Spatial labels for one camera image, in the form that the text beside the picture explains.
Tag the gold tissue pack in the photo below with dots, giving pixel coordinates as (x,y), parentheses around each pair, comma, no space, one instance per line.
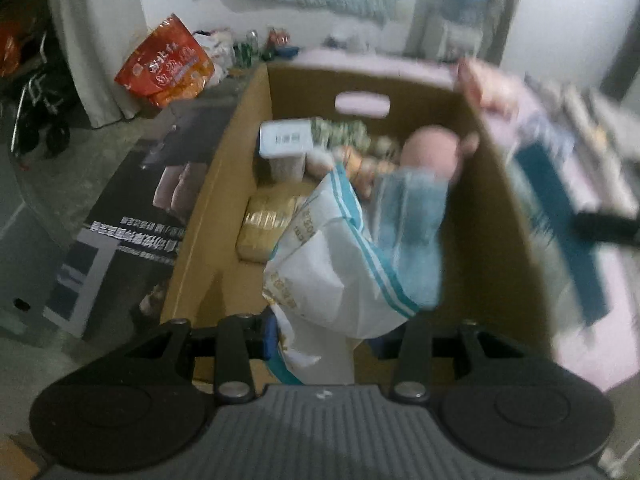
(265,225)

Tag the pink plush toy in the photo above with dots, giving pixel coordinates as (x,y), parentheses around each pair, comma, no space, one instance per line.
(432,152)

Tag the white curtain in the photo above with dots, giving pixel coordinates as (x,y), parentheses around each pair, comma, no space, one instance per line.
(95,35)

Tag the brown cardboard box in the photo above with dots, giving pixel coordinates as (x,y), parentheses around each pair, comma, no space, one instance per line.
(215,240)

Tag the pink wet wipes pack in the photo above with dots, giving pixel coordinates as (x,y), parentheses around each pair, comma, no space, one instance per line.
(487,85)

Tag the green glass bottle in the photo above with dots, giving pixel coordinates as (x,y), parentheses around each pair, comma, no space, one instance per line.
(246,50)

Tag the white blue-striped plastic bag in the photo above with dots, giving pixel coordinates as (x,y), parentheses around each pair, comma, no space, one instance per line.
(325,270)

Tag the black stroller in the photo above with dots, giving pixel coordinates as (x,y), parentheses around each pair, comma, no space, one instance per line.
(35,100)

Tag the green fuzzy scrunchie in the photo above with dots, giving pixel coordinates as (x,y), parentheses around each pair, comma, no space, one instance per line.
(350,135)

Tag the red snack bag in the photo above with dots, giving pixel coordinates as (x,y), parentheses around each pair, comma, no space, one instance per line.
(167,65)

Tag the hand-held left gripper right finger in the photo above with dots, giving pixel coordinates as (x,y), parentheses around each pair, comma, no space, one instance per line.
(412,355)

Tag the white water dispenser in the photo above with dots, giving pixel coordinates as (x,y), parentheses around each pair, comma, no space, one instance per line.
(462,37)

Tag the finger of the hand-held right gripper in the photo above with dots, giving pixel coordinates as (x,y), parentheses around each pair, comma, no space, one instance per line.
(605,230)

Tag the red white packet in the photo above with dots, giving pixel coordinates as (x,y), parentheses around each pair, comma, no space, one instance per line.
(279,37)

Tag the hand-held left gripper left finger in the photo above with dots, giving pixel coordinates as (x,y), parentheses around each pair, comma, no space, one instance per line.
(235,355)

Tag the printed floor poster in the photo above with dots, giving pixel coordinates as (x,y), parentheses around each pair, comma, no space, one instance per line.
(125,240)

